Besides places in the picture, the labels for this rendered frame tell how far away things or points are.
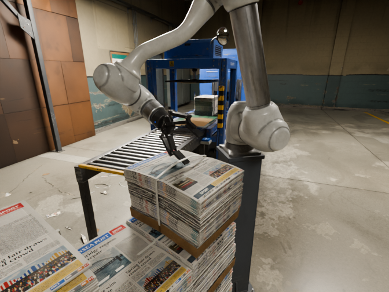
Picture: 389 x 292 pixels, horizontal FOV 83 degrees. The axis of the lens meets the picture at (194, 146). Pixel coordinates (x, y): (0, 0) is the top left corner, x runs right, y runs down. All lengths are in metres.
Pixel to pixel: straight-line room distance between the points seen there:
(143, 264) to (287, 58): 9.45
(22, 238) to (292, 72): 9.64
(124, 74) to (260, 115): 0.54
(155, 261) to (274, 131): 0.64
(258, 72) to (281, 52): 8.93
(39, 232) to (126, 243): 0.34
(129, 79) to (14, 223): 0.52
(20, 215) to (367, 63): 10.18
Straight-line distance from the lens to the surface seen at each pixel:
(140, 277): 0.79
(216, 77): 4.83
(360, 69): 10.22
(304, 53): 9.89
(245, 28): 0.91
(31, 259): 0.59
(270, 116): 0.95
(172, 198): 0.75
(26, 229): 0.68
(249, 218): 1.38
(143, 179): 0.83
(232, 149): 1.17
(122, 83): 0.81
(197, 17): 1.01
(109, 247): 0.91
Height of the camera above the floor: 1.42
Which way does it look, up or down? 19 degrees down
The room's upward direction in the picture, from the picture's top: straight up
